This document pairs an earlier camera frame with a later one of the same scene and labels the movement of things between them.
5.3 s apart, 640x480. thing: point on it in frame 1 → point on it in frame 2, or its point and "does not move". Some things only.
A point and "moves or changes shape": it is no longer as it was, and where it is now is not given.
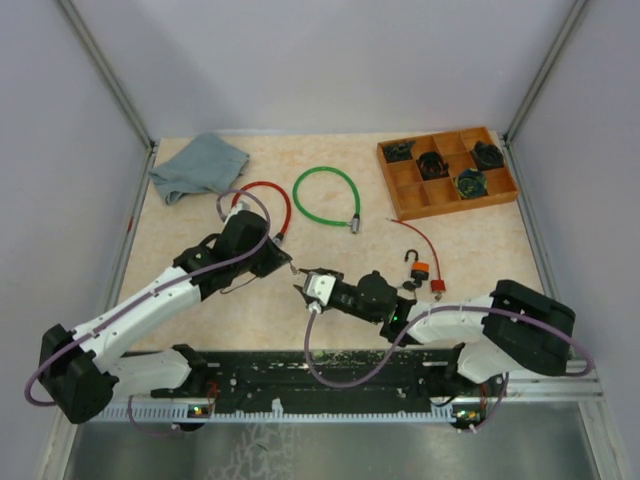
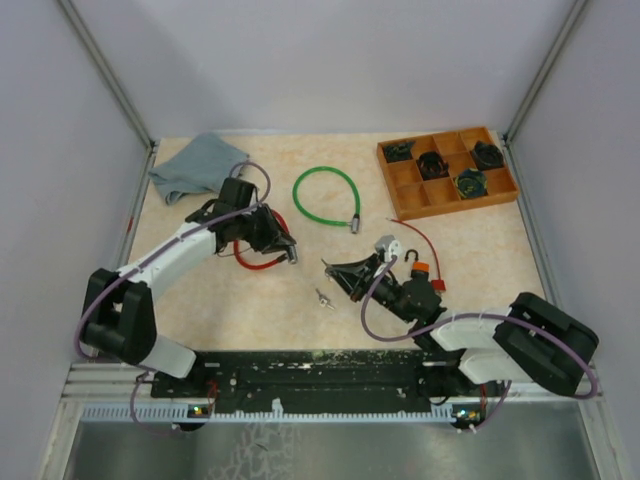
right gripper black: [330, 272] → [353, 286]
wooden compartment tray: [446, 173] does not move
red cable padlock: [437, 286] does not move
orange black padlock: [420, 270] does not move
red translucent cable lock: [280, 236] moves or changes shape
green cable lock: [355, 224] does not move
